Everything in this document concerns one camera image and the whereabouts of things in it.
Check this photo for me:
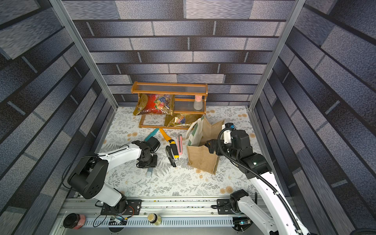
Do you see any red gold snack bag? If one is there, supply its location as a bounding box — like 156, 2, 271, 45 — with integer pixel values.
133, 94, 175, 116

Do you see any green jute Christmas bag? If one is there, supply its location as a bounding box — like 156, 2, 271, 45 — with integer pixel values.
186, 116, 224, 175

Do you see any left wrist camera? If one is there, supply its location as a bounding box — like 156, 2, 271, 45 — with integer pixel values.
146, 137, 161, 153

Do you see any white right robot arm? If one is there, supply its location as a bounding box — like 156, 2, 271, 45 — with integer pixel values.
205, 126, 310, 235

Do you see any black red emergency button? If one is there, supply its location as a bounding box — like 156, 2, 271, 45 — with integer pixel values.
63, 213, 86, 230

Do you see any orange handled utility knife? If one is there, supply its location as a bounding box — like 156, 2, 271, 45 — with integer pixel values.
159, 128, 179, 159

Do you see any black yellow box cutter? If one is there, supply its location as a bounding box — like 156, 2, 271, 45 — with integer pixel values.
165, 146, 176, 167

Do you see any pink snap-off cutter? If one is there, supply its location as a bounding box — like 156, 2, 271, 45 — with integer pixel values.
177, 134, 183, 156

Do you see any small pink-capped bottle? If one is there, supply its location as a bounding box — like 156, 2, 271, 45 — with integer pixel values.
193, 95, 204, 111

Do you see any grey blue art knife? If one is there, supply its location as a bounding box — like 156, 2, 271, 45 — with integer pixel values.
146, 167, 154, 178

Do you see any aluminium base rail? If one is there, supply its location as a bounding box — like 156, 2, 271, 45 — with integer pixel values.
49, 197, 268, 235

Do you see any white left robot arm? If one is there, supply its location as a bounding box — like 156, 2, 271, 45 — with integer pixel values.
68, 137, 161, 215

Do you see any wooden two-tier shelf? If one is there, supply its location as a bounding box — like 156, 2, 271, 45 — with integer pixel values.
131, 82, 208, 130

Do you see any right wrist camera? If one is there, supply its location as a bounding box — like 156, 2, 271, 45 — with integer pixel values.
222, 122, 235, 145

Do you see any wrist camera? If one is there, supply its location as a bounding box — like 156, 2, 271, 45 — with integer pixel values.
146, 137, 161, 153
222, 122, 235, 145

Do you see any floral table mat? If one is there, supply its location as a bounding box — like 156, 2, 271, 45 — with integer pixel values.
101, 107, 256, 197

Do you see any black cable conduit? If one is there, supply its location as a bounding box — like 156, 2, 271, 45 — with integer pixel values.
216, 127, 303, 235

